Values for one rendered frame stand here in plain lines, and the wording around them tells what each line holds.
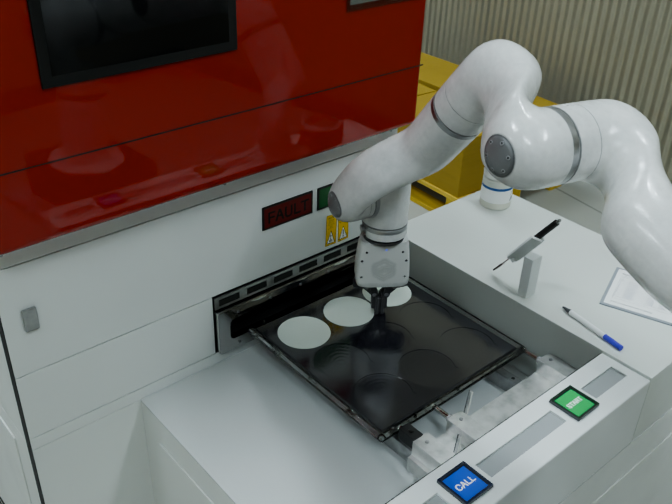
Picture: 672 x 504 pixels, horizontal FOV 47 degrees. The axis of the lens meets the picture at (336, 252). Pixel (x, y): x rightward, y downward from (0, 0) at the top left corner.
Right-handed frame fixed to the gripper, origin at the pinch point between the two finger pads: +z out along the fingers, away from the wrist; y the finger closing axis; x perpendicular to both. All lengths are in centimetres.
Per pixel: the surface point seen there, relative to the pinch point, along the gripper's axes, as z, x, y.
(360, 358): 2.1, -14.4, -5.2
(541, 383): 4.0, -20.6, 26.8
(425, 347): 2.0, -12.0, 7.2
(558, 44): 29, 270, 134
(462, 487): -4, -51, 4
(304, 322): 2.0, -3.3, -14.7
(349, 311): 2.0, -0.2, -5.7
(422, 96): 49, 247, 59
